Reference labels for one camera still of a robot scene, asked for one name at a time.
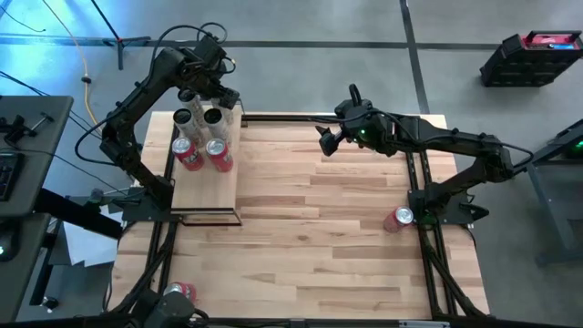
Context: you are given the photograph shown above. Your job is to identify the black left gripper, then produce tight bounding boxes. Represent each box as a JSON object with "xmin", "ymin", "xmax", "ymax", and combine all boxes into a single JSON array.
[{"xmin": 181, "ymin": 35, "xmax": 241, "ymax": 110}]

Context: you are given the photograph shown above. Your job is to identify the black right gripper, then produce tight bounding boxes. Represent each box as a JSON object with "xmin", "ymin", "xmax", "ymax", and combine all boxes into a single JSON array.
[{"xmin": 315, "ymin": 97, "xmax": 375, "ymax": 158}]

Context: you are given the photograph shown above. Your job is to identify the red soda can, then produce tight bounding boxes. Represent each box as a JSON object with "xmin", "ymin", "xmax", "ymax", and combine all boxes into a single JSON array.
[
  {"xmin": 162, "ymin": 281, "xmax": 198, "ymax": 304},
  {"xmin": 204, "ymin": 138, "xmax": 235, "ymax": 174},
  {"xmin": 383, "ymin": 205, "xmax": 415, "ymax": 234},
  {"xmin": 171, "ymin": 136, "xmax": 205, "ymax": 172}
]

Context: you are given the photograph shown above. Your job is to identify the black tripod stand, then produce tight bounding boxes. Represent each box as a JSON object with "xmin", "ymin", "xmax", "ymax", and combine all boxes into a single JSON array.
[{"xmin": 88, "ymin": 0, "xmax": 152, "ymax": 72}]

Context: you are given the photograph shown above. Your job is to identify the black desk support bar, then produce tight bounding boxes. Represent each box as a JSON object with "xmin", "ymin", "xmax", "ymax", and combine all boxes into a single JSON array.
[{"xmin": 34, "ymin": 187, "xmax": 125, "ymax": 241}]

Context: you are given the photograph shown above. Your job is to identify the black tool case red top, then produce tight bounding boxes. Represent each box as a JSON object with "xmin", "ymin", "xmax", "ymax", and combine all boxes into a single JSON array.
[{"xmin": 478, "ymin": 29, "xmax": 583, "ymax": 88}]

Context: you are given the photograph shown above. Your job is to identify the white paper sheets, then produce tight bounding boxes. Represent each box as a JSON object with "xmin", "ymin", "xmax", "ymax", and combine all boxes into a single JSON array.
[{"xmin": 62, "ymin": 203, "xmax": 127, "ymax": 269}]

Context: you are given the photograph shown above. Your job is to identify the black clamp tool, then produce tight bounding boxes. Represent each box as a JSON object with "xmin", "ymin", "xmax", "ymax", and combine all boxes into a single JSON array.
[{"xmin": 0, "ymin": 112, "xmax": 56, "ymax": 146}]

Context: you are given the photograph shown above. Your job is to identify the dark grey side table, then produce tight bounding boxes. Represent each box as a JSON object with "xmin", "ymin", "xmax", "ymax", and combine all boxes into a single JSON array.
[{"xmin": 500, "ymin": 117, "xmax": 583, "ymax": 266}]

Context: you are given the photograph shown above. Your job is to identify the black keyboard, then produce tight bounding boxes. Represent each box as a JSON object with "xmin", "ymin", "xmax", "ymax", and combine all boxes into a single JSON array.
[{"xmin": 0, "ymin": 152, "xmax": 26, "ymax": 203}]

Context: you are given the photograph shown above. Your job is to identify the black computer mouse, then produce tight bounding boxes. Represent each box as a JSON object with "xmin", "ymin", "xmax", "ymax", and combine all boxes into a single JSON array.
[{"xmin": 0, "ymin": 231, "xmax": 19, "ymax": 263}]

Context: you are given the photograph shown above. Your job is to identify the black aluminium frame rail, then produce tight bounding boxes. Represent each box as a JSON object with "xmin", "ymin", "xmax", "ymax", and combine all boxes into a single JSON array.
[
  {"xmin": 240, "ymin": 113, "xmax": 423, "ymax": 124},
  {"xmin": 107, "ymin": 112, "xmax": 188, "ymax": 318},
  {"xmin": 400, "ymin": 116, "xmax": 488, "ymax": 319}
]

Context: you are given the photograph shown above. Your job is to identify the wooden shelf black metal frame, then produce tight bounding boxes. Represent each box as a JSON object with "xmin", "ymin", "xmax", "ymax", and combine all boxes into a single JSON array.
[{"xmin": 170, "ymin": 97, "xmax": 245, "ymax": 228}]

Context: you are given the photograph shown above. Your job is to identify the yellow cable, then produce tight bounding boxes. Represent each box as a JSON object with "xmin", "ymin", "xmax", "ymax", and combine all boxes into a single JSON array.
[{"xmin": 41, "ymin": 0, "xmax": 104, "ymax": 133}]

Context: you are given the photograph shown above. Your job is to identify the black frame beam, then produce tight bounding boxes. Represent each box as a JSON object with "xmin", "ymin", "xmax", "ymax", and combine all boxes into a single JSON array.
[{"xmin": 0, "ymin": 313, "xmax": 583, "ymax": 328}]

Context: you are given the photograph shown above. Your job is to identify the silver bracket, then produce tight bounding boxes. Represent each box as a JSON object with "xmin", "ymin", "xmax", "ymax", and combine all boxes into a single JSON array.
[{"xmin": 398, "ymin": 320, "xmax": 451, "ymax": 328}]

